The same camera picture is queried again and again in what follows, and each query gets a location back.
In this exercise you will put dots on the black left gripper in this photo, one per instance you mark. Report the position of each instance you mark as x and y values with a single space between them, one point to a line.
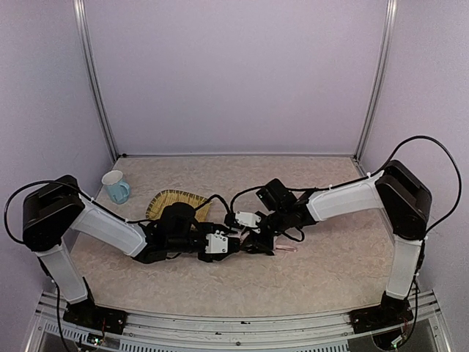
234 244

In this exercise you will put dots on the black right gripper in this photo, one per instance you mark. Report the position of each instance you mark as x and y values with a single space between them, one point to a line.
259 227

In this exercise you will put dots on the pink and black umbrella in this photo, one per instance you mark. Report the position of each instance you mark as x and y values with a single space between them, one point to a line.
255 243

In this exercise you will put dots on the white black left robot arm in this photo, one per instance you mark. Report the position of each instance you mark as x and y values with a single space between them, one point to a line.
60 206

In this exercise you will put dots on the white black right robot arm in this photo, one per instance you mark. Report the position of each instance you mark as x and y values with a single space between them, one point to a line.
395 190

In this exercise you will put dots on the woven bamboo tray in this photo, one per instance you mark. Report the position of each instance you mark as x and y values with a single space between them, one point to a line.
170 196

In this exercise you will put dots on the light blue mug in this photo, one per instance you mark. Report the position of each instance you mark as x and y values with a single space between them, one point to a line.
117 188

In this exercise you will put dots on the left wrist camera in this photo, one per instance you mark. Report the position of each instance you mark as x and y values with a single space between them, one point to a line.
217 243

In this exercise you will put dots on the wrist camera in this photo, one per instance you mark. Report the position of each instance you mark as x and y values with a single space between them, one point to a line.
246 219
217 243

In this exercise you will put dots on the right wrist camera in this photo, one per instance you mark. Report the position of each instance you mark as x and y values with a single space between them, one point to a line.
246 219

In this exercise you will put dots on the aluminium front rail base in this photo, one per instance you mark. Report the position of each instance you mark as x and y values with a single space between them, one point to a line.
146 331

